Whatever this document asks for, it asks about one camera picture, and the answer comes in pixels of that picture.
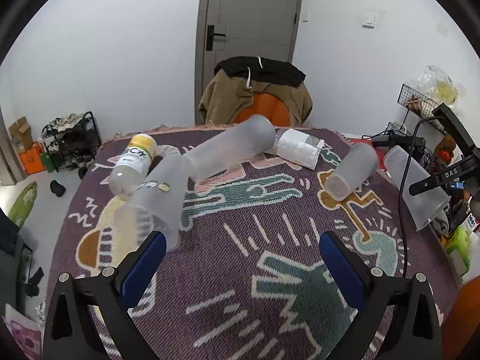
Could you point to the frosted cup with stickers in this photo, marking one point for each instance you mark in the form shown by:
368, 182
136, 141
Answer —
156, 205

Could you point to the orange chair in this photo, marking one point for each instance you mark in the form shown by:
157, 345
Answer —
268, 106

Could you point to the orange box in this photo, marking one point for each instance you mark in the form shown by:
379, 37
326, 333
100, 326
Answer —
31, 159

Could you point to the yellow cap drink bottle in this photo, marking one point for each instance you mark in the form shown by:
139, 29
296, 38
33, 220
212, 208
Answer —
133, 165

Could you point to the black shoe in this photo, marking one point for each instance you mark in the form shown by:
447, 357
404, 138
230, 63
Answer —
57, 189

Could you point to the white light switch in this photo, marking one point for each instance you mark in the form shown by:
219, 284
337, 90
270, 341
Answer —
369, 20

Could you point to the black shoe rack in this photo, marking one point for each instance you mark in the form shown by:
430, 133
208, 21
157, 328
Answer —
71, 142

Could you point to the purple patterned woven tablecloth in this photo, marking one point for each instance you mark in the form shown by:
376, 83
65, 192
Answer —
247, 280

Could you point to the grey cloth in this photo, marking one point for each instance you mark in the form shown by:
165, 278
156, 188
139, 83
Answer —
440, 224

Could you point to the short frosted plastic cup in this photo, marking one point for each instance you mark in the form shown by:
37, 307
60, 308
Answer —
358, 165

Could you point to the black door handle lock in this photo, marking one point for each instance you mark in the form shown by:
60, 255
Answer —
215, 33

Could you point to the black wire basket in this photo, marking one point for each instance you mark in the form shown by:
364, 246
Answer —
416, 102

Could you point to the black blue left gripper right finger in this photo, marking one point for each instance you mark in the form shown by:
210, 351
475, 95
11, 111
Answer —
414, 332

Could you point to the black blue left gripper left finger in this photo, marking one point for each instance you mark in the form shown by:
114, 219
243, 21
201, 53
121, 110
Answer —
70, 331

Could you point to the brown black jacket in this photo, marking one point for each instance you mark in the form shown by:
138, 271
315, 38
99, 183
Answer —
235, 81

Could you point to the tall frosted plastic cup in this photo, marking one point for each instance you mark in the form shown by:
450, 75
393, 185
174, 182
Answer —
235, 145

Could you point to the grey door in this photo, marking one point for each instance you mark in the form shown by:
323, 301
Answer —
264, 28

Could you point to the cardboard box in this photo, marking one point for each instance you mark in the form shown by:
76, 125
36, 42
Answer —
21, 136

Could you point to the green slipper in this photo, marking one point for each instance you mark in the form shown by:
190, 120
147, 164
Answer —
23, 204

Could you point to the clear plastic bag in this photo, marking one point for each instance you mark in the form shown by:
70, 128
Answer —
437, 85

